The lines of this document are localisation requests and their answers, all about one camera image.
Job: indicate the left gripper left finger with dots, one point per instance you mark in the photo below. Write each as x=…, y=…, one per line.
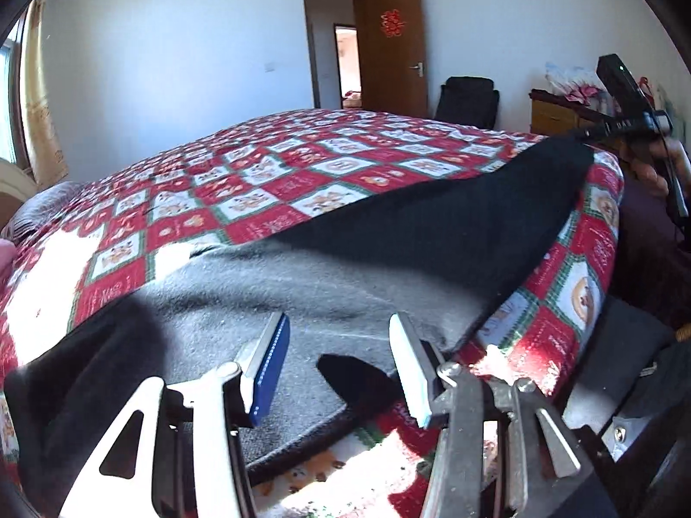
x=174, y=450

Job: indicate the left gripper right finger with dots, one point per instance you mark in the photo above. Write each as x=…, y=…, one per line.
x=503, y=449

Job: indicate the black pants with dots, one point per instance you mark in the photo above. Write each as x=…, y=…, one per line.
x=447, y=253

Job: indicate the right hand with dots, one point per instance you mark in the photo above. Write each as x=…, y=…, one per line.
x=675, y=151

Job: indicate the floral items on dresser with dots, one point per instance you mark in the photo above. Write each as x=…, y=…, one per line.
x=580, y=86

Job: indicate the wooden dresser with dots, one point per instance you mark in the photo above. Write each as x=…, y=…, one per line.
x=551, y=115

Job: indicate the red patchwork bedspread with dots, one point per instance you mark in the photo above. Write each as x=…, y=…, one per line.
x=266, y=175

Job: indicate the brown wooden door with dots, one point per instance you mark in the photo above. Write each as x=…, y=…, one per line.
x=392, y=69

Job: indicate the red double happiness sticker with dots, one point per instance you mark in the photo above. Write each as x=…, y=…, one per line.
x=392, y=23

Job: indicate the folded pink blanket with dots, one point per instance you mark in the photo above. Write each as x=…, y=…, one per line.
x=8, y=254

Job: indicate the striped grey pillow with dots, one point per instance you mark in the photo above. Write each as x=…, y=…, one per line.
x=34, y=214

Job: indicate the right yellow curtain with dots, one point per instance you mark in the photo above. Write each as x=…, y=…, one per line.
x=44, y=150

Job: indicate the cream wooden headboard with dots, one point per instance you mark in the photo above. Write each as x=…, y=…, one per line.
x=16, y=188

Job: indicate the window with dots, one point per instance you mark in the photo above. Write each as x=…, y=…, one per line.
x=13, y=148

